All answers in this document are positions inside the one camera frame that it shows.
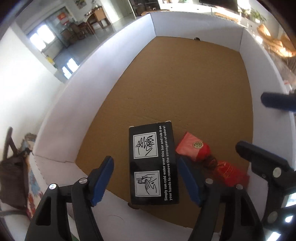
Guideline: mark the dark brown bag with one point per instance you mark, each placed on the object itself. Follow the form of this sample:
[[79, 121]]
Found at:
[[14, 180]]

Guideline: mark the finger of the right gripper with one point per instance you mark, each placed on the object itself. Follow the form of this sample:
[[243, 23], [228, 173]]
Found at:
[[286, 102], [281, 182]]

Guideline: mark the orange lounge chair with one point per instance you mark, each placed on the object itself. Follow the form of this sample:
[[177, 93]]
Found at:
[[283, 46]]

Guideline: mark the white cardboard sorting box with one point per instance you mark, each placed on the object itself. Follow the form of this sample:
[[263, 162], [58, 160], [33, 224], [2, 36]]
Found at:
[[204, 74]]

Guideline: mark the black soap bar box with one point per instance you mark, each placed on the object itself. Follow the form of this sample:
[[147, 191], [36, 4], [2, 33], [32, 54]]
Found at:
[[152, 165]]

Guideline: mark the dark wooden chair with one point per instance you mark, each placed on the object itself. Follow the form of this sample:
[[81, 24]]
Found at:
[[9, 143]]

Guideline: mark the green potted plant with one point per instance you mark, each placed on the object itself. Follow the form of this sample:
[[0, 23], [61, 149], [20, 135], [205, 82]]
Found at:
[[257, 17]]

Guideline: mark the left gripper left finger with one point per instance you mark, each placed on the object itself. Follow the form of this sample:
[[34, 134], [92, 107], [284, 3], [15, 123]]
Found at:
[[50, 221]]

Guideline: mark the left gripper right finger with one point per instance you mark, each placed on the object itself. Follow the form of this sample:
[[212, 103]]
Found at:
[[241, 221]]

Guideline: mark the wooden dining table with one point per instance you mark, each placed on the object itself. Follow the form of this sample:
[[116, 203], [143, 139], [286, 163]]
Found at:
[[98, 15]]

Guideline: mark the black flat television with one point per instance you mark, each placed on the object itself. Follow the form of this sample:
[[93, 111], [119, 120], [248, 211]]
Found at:
[[227, 4]]

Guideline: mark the red candy wrapper pouch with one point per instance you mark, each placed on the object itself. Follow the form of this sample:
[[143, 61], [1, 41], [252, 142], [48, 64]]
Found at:
[[200, 152]]

